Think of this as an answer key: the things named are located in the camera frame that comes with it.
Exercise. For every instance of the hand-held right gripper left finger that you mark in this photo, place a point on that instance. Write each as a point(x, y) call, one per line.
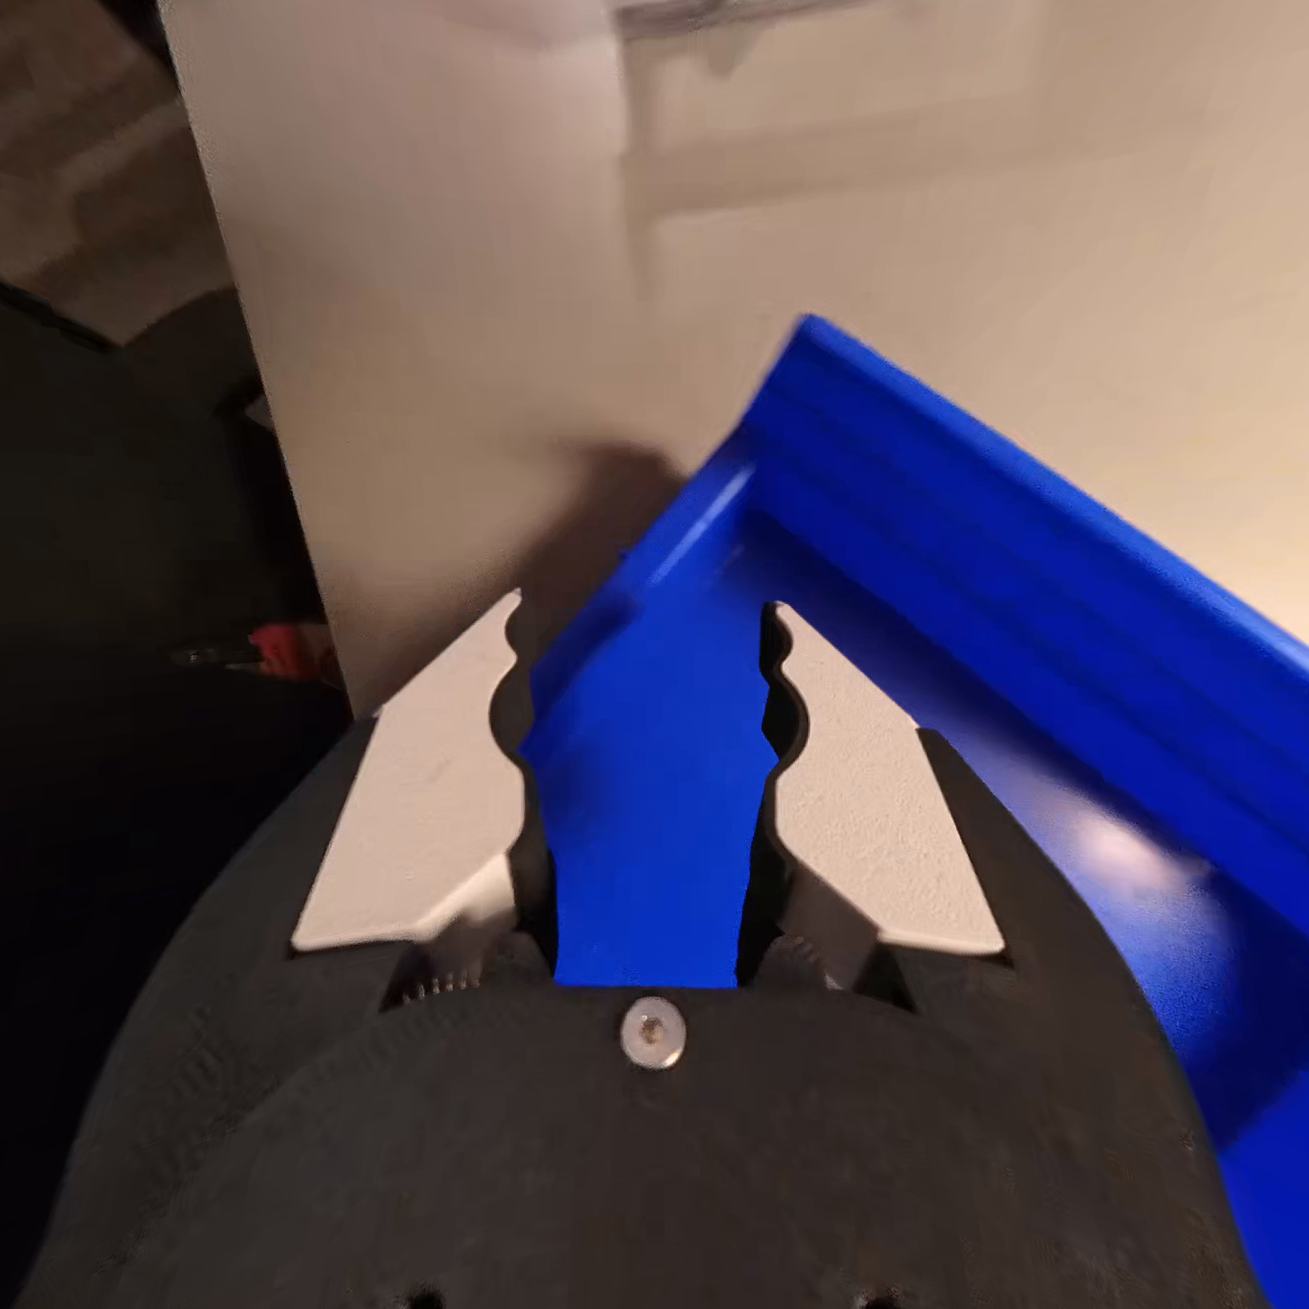
point(420, 818)

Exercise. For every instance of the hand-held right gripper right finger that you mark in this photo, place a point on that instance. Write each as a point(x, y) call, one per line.
point(880, 828)

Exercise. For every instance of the blue plastic bin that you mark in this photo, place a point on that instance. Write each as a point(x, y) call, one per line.
point(920, 532)

